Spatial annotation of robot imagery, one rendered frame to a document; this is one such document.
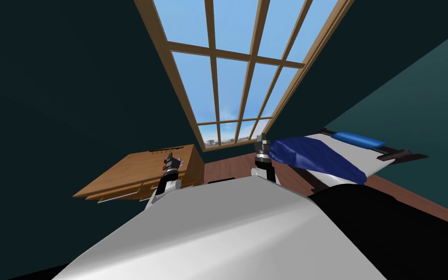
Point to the wooden desk with drawers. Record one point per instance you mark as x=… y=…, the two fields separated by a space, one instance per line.
x=134 y=171

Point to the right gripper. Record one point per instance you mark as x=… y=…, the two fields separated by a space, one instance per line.
x=263 y=142

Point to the bed with blue blanket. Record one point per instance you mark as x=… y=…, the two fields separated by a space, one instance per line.
x=325 y=155

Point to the wooden framed window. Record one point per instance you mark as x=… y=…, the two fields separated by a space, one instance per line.
x=231 y=77

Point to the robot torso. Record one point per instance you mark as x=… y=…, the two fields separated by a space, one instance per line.
x=216 y=233

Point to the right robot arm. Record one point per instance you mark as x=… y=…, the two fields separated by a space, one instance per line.
x=387 y=233

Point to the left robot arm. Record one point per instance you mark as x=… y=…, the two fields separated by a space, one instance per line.
x=166 y=186

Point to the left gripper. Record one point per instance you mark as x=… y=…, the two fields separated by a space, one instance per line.
x=172 y=162

